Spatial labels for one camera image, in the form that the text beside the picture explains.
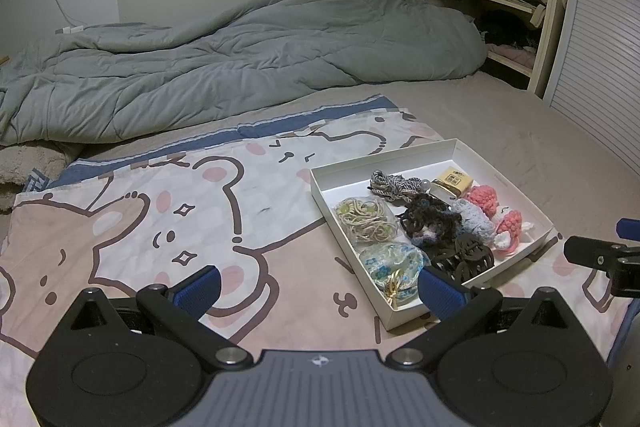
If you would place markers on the cream shelf unit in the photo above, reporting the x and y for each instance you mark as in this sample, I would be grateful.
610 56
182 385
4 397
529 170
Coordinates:
547 7

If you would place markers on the cartoon printed blanket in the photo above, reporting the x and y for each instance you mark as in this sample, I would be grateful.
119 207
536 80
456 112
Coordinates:
150 187

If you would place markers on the beige fuzzy blanket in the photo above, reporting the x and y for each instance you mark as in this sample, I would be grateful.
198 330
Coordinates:
30 167

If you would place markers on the small brown carton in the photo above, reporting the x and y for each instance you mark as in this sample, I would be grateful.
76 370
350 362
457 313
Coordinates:
454 181

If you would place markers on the blue floral pouch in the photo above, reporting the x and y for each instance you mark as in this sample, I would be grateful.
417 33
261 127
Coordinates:
395 264

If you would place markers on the shallow white cardboard box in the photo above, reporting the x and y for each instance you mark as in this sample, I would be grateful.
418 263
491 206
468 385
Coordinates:
340 177

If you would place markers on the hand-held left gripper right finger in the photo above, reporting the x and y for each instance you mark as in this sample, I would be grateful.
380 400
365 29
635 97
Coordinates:
441 294

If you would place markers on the brown hair claw clip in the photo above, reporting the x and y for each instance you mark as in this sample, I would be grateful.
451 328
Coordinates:
467 254

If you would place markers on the dark crochet flower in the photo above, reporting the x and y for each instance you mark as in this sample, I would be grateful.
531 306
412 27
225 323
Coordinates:
430 219

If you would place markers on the grey white crochet ball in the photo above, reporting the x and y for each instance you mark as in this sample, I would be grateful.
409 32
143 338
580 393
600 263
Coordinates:
472 217

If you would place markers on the white power adapter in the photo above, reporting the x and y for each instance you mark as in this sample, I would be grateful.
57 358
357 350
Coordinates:
72 29

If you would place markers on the grey duvet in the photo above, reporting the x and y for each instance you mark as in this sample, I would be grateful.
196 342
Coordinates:
225 52

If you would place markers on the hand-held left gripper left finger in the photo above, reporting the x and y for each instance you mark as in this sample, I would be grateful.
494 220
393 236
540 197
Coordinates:
199 291

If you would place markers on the white slatted door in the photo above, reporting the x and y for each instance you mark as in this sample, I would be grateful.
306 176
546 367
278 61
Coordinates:
600 32

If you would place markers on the dark clothes pile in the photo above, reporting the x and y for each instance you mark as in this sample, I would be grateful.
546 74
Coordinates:
505 29

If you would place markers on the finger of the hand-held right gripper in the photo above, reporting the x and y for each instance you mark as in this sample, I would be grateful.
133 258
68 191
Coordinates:
630 227
592 251

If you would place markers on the pink crochet doll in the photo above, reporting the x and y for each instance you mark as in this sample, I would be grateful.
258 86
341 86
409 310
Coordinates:
495 207

